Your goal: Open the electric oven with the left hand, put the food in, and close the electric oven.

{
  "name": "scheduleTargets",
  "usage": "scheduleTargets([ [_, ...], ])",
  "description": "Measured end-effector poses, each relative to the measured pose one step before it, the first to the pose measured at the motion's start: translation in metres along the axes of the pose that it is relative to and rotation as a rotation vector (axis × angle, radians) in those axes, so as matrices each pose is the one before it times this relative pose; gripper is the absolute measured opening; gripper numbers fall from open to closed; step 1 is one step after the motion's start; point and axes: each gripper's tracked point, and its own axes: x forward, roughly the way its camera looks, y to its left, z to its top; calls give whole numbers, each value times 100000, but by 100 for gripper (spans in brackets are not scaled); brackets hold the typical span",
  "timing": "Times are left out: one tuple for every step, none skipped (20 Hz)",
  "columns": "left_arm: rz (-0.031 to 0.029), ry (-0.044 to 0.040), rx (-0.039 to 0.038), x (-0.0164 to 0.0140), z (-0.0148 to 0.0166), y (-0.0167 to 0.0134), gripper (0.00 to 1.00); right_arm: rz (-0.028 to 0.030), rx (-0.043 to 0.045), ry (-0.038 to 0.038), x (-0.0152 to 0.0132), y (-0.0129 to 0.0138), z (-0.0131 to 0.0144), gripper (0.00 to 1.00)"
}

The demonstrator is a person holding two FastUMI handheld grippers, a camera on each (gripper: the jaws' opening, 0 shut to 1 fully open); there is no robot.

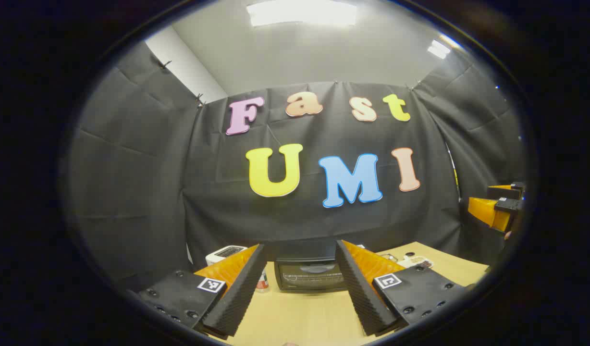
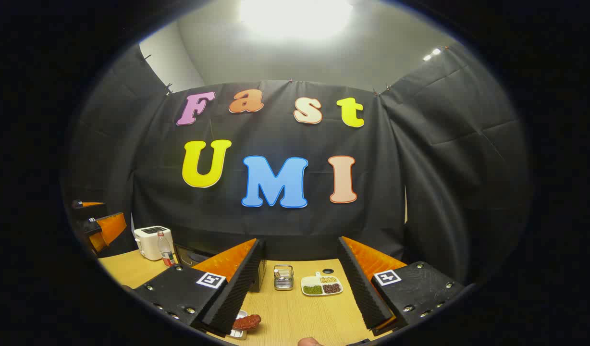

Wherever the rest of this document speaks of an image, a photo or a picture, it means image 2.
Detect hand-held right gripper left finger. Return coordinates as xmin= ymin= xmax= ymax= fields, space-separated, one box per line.
xmin=132 ymin=238 xmax=267 ymax=337

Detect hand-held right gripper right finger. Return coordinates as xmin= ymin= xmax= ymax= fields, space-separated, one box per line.
xmin=337 ymin=235 xmax=468 ymax=337

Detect red sausage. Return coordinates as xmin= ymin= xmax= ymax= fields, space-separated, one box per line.
xmin=232 ymin=314 xmax=262 ymax=331

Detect black electric oven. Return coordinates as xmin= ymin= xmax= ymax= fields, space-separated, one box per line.
xmin=174 ymin=243 xmax=267 ymax=293

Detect white divided dish of beans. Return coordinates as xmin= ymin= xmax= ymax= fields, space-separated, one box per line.
xmin=301 ymin=272 xmax=344 ymax=297

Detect white toaster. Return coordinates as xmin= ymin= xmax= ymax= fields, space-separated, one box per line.
xmin=134 ymin=226 xmax=175 ymax=261

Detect plastic bottle with red label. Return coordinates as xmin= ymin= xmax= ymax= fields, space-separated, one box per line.
xmin=157 ymin=231 xmax=176 ymax=268

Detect black backdrop cloth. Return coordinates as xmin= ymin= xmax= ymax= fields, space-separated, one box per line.
xmin=62 ymin=43 xmax=531 ymax=284

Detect metal wire basket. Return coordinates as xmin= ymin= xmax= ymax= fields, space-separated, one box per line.
xmin=273 ymin=264 xmax=295 ymax=291

